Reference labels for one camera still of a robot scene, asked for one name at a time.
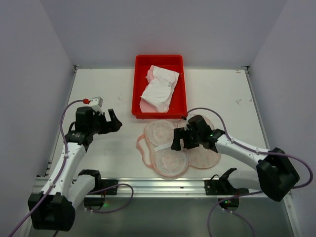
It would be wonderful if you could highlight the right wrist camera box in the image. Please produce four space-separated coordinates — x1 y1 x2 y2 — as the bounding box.
179 115 192 130

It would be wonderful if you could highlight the white bra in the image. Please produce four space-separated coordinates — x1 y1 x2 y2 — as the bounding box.
140 66 180 112

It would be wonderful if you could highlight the red plastic tray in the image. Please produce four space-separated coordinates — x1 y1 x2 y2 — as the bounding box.
131 55 187 119

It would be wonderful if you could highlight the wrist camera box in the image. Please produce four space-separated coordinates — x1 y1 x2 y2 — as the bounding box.
179 115 192 130
88 96 103 110

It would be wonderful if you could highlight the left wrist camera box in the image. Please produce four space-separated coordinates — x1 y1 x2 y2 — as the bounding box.
88 96 103 110

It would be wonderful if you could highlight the aluminium mounting rail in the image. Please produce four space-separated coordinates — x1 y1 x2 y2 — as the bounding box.
32 178 291 198

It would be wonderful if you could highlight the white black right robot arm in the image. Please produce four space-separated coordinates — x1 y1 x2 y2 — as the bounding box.
171 115 300 201

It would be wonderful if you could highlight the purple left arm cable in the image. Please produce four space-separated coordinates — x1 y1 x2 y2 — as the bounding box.
7 98 134 237

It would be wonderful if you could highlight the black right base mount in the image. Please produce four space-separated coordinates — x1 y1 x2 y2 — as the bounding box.
204 168 249 211

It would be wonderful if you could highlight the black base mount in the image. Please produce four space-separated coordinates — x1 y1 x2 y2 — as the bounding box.
83 179 119 210
204 168 249 211

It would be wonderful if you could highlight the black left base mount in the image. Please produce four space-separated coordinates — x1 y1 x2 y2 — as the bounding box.
83 179 119 210

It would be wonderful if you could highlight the pink bra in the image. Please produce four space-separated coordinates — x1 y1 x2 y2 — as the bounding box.
139 65 171 114

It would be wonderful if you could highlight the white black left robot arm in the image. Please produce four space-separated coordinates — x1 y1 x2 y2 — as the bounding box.
28 106 122 232

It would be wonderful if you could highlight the pink tulip mesh laundry bag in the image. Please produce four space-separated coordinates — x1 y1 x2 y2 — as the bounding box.
136 119 221 178

